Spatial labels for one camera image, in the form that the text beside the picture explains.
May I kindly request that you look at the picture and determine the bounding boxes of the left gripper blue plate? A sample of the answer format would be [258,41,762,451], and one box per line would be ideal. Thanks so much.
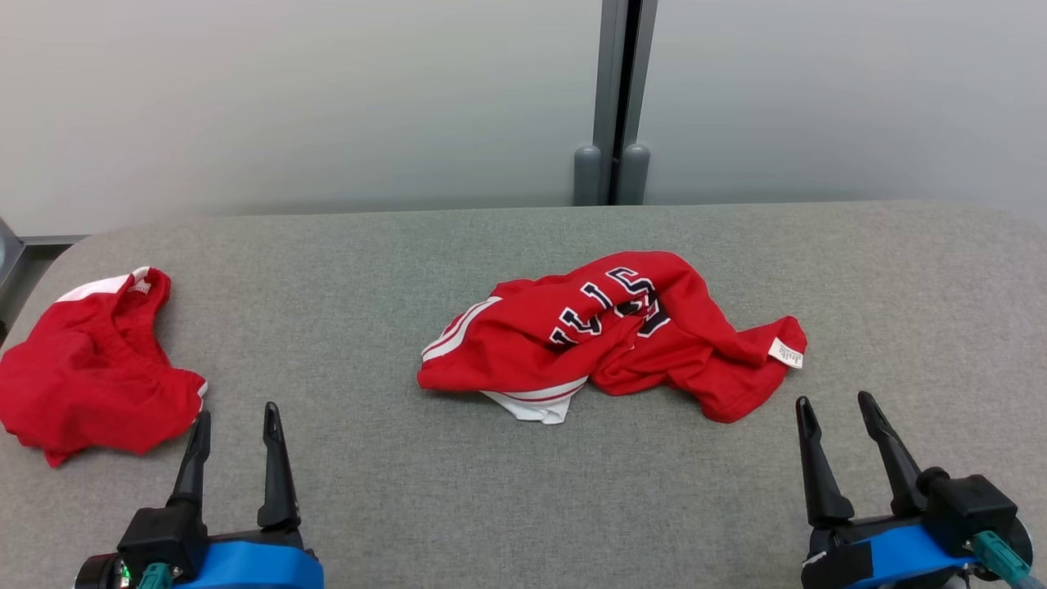
[168,401,325,589]

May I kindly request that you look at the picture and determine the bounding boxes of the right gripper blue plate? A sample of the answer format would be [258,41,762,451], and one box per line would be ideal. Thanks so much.
[797,390,986,589]

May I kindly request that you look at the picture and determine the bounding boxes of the red shorts with white trim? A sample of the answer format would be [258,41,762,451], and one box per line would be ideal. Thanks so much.
[0,266,209,469]

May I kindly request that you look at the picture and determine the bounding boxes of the red jersey with dark lettering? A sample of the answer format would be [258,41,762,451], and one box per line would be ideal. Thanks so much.
[417,250,809,426]

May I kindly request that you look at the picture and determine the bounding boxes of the grey fabric upholstered surface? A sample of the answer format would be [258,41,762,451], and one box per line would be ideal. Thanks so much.
[0,200,1047,589]

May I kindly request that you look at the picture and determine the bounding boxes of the right camera cable teal plug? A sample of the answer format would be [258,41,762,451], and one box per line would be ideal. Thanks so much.
[972,530,1047,589]

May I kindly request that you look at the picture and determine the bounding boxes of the grey partition post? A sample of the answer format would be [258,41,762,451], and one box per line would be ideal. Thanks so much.
[573,0,659,207]

